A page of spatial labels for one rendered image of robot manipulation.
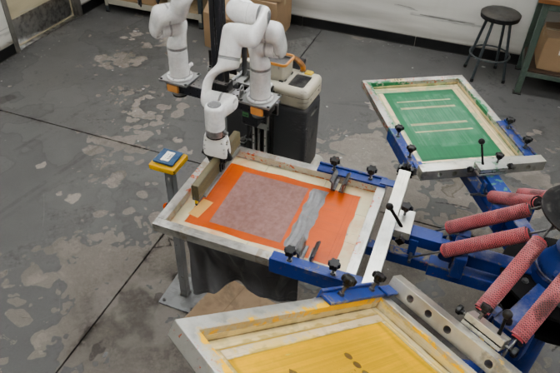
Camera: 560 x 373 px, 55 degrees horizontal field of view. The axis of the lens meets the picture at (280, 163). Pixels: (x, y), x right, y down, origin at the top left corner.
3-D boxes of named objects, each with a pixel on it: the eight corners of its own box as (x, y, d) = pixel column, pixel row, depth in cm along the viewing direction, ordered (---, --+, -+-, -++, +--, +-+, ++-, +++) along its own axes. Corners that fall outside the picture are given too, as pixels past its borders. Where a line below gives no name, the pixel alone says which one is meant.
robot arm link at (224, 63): (243, 59, 206) (235, 113, 210) (212, 53, 209) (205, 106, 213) (236, 58, 198) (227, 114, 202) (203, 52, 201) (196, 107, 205)
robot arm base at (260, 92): (257, 85, 260) (257, 56, 250) (280, 92, 256) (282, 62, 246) (242, 100, 249) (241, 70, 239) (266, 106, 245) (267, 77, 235)
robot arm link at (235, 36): (238, 2, 211) (274, 7, 208) (230, 56, 215) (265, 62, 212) (223, -4, 196) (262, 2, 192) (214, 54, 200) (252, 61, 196)
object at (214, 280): (194, 295, 236) (186, 226, 210) (197, 290, 239) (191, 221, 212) (292, 329, 224) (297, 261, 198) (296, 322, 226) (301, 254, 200)
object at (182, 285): (157, 302, 296) (133, 166, 237) (177, 274, 312) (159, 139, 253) (193, 315, 290) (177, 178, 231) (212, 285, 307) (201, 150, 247)
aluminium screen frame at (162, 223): (152, 230, 208) (152, 223, 205) (219, 147, 251) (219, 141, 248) (351, 292, 187) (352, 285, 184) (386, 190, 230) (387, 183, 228)
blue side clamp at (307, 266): (268, 271, 195) (268, 258, 190) (273, 261, 198) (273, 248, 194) (348, 296, 187) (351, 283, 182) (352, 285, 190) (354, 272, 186)
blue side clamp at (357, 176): (315, 180, 236) (317, 167, 232) (319, 173, 240) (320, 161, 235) (382, 197, 228) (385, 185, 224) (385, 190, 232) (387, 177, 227)
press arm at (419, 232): (392, 240, 202) (393, 230, 198) (394, 229, 206) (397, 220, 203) (438, 253, 197) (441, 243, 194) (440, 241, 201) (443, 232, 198)
